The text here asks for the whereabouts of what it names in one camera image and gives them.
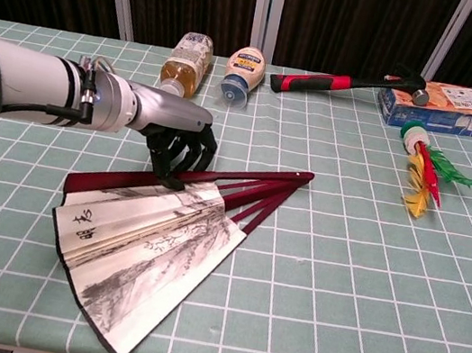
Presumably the silver-black left robot hand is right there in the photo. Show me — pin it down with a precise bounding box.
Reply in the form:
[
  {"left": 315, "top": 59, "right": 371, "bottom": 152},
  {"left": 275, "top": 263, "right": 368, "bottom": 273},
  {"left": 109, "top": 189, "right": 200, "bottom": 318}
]
[{"left": 117, "top": 80, "right": 228, "bottom": 197}]

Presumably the paper folding fan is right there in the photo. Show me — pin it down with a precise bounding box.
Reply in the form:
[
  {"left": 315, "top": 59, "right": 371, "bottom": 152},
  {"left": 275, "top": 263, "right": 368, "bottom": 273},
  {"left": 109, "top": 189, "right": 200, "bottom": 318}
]
[{"left": 27, "top": 128, "right": 316, "bottom": 353}]

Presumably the clear bottle of amber tea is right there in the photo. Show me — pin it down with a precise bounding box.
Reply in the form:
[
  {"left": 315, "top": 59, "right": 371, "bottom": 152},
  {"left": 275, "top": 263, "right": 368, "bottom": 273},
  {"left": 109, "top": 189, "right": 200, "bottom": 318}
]
[{"left": 157, "top": 27, "right": 218, "bottom": 103}]

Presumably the mayonnaise squeeze bottle, blue cap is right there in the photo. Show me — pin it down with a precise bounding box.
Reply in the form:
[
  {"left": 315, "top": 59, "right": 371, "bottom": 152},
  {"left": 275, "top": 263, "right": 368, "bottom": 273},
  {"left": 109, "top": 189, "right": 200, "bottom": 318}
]
[{"left": 214, "top": 42, "right": 270, "bottom": 113}]

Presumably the green checked tablecloth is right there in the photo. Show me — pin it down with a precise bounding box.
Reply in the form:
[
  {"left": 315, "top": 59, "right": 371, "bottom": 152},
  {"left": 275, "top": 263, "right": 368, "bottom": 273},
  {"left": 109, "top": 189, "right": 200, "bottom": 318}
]
[{"left": 0, "top": 16, "right": 472, "bottom": 353}]

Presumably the feather shuttlecock, red yellow green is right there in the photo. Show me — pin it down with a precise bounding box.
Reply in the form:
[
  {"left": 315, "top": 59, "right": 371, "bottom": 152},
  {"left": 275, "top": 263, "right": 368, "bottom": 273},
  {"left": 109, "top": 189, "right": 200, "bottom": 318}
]
[{"left": 385, "top": 116, "right": 472, "bottom": 229}]

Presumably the blue and orange carton box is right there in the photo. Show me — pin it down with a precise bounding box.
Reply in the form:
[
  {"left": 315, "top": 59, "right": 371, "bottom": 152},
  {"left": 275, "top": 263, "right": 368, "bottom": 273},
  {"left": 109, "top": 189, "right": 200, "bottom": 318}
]
[{"left": 373, "top": 70, "right": 472, "bottom": 140}]

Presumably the black cable with wrist connector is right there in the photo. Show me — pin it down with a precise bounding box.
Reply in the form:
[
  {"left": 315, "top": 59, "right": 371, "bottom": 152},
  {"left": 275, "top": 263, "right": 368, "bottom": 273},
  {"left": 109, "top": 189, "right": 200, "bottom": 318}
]
[{"left": 0, "top": 41, "right": 105, "bottom": 130}]

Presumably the upright white frame post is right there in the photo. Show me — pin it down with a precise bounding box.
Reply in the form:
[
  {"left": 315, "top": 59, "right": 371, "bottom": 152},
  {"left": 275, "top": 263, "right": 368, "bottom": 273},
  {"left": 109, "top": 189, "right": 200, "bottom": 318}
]
[
  {"left": 246, "top": 0, "right": 273, "bottom": 54},
  {"left": 260, "top": 0, "right": 287, "bottom": 66}
]

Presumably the hammer with red-black handle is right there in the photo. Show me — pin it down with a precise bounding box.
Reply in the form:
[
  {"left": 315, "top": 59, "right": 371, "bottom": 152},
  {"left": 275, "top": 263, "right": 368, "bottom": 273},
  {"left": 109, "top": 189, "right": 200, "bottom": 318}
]
[{"left": 268, "top": 41, "right": 436, "bottom": 121}]

